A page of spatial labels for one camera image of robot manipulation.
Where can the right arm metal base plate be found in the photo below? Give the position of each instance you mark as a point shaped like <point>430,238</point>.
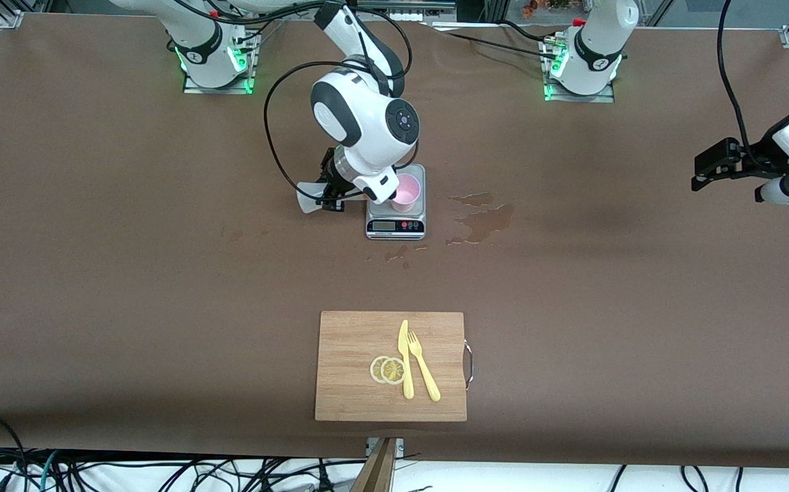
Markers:
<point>247,75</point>

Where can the clear orange-capped sauce bottle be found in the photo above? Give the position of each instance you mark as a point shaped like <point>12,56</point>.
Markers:
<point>309,198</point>

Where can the lemon slice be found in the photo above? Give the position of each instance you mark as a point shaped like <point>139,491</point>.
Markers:
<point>393,370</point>
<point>375,369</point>

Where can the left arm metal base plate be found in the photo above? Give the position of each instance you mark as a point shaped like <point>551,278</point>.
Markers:
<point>606,97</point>

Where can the yellow plastic fork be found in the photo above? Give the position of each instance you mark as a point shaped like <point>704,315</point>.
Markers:
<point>429,383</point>

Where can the yellow plastic knife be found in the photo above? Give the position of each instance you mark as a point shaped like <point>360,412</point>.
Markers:
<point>406,383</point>

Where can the orange toy food pile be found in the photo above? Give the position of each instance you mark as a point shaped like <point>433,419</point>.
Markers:
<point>545,7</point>

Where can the wooden post with bracket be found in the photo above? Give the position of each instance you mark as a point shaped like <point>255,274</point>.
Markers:
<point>377,471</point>

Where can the silver digital kitchen scale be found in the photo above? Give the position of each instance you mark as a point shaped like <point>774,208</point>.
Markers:
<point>394,229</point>

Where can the grey power strip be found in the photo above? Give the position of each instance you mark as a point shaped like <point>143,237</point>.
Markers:
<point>429,8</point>

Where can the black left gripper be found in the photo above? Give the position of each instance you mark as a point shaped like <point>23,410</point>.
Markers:
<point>750,164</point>

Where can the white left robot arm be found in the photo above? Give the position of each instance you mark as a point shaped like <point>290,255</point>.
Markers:
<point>596,41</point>

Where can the large brown liquid spill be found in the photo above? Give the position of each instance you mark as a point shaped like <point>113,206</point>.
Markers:
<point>483,222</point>

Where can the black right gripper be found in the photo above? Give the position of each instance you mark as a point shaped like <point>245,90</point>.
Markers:
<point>332,179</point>

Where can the pink plastic cup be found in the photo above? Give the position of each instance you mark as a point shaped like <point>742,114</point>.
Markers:
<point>408,195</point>

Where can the small brown liquid spill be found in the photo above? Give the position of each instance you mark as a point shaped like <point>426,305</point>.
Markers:
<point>398,253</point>

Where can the bamboo cutting board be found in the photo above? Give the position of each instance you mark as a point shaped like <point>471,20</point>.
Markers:
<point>346,355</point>

